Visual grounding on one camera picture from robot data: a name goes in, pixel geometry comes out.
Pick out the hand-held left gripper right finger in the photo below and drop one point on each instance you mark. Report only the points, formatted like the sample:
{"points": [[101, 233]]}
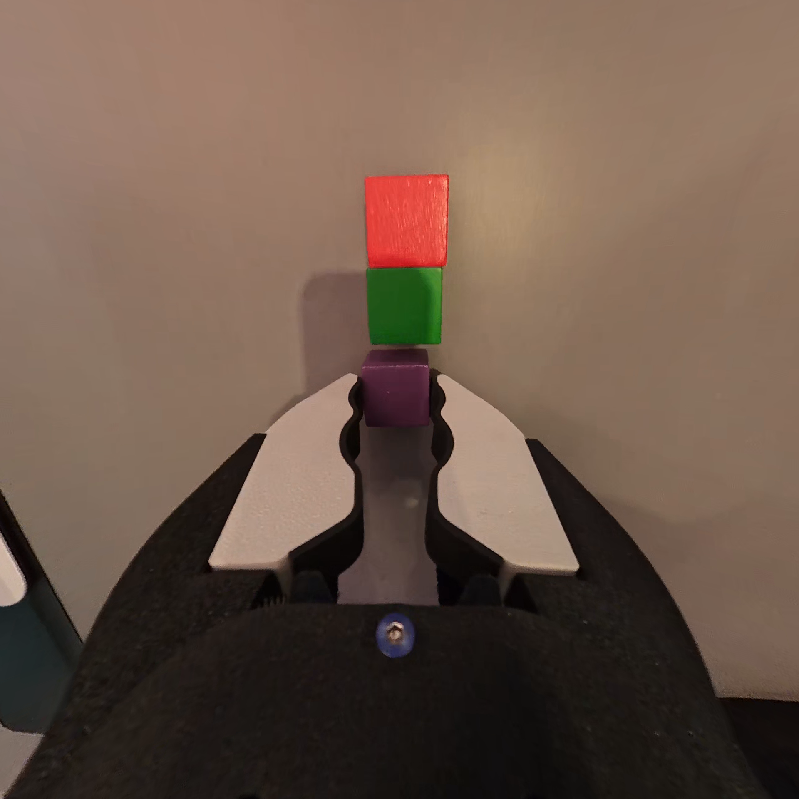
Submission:
{"points": [[499, 499]]}

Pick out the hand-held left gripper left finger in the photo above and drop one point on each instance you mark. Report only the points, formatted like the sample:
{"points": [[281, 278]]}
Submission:
{"points": [[281, 499]]}

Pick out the purple wooden cube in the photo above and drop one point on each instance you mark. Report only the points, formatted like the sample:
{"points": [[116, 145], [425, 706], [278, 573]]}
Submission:
{"points": [[396, 393]]}

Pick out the green wooden cube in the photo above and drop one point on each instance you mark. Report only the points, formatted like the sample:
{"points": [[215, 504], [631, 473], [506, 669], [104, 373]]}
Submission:
{"points": [[404, 306]]}

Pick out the orange wooden cube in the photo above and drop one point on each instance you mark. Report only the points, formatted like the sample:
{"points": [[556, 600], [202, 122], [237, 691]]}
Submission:
{"points": [[407, 221]]}

